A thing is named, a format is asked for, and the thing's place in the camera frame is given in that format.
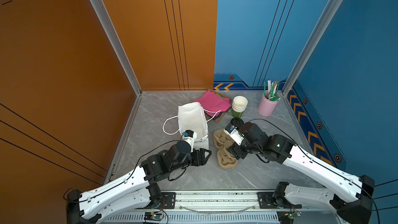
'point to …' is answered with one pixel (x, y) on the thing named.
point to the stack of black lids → (237, 122)
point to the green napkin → (220, 96)
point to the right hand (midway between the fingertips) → (230, 143)
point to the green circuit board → (153, 215)
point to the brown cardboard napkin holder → (221, 118)
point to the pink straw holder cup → (266, 107)
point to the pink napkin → (213, 104)
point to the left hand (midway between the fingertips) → (208, 152)
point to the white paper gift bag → (192, 116)
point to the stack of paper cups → (239, 104)
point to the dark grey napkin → (211, 117)
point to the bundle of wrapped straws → (272, 90)
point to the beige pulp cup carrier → (222, 141)
